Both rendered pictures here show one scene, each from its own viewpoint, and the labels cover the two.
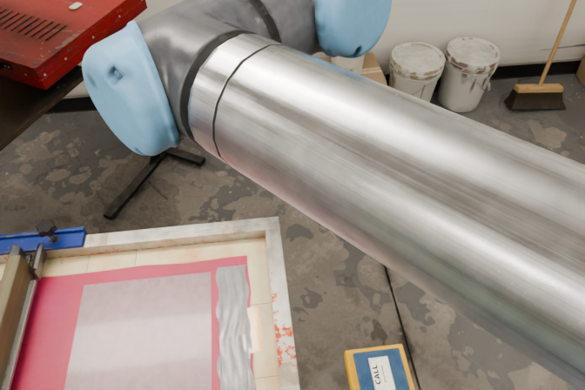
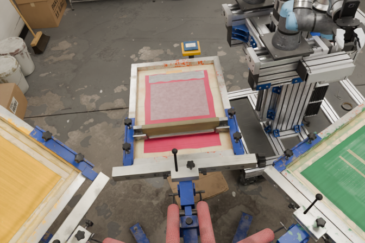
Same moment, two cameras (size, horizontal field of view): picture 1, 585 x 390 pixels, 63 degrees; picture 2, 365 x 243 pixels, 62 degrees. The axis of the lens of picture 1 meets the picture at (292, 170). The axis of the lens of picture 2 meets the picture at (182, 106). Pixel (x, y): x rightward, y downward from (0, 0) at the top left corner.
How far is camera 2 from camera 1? 165 cm
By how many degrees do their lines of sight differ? 53
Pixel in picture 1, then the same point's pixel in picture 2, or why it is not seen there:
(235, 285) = (157, 76)
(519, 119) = (49, 52)
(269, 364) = (186, 68)
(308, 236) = (89, 137)
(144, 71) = not seen: outside the picture
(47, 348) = not seen: hidden behind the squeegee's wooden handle
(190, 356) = (182, 86)
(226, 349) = (181, 77)
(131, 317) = (166, 103)
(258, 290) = (159, 71)
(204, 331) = (173, 83)
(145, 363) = (183, 96)
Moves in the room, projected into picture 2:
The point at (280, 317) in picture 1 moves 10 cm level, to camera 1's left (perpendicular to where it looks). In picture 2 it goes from (172, 62) to (171, 72)
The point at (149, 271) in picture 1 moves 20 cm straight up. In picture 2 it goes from (147, 101) to (142, 77)
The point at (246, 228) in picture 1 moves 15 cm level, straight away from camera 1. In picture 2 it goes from (135, 71) to (112, 75)
